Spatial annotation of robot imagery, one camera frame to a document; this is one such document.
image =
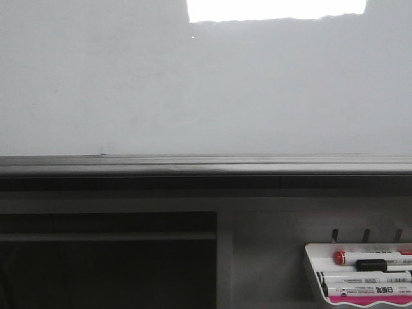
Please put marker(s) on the black hook right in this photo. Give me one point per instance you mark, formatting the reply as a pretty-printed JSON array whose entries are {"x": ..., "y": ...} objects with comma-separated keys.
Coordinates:
[{"x": 398, "y": 236}]

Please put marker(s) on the black hook middle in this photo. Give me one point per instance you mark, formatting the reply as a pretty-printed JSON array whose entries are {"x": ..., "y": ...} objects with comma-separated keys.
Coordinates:
[{"x": 366, "y": 236}]

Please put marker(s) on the white whiteboard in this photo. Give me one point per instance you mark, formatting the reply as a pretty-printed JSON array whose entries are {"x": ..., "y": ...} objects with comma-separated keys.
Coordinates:
[{"x": 205, "y": 77}]

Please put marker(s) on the black marker cap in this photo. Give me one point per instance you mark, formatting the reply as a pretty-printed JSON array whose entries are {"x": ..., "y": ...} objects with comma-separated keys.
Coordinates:
[{"x": 370, "y": 265}]

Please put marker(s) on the red capped whiteboard marker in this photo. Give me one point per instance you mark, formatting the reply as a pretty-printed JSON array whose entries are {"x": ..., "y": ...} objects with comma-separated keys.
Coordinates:
[{"x": 346, "y": 258}]

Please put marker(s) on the black hook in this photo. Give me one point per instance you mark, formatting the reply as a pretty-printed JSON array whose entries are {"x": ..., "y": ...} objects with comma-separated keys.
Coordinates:
[
  {"x": 334, "y": 235},
  {"x": 398, "y": 236},
  {"x": 366, "y": 236}
]

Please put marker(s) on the black hook left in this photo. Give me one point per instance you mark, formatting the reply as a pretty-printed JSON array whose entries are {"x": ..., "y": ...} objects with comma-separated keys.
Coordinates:
[{"x": 334, "y": 235}]

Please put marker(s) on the black capped white marker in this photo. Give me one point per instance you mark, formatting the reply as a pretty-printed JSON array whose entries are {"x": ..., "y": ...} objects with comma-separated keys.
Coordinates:
[{"x": 364, "y": 277}]

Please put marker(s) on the white marker holder tray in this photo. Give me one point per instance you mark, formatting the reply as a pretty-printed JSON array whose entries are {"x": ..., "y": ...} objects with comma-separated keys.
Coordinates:
[{"x": 319, "y": 258}]

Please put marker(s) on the white marker with label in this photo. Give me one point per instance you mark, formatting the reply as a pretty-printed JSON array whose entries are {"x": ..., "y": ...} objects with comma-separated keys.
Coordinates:
[{"x": 366, "y": 289}]

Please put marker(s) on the grey whiteboard ledge tray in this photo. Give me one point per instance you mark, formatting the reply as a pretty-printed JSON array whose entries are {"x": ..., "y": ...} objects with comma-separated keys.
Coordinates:
[{"x": 104, "y": 165}]

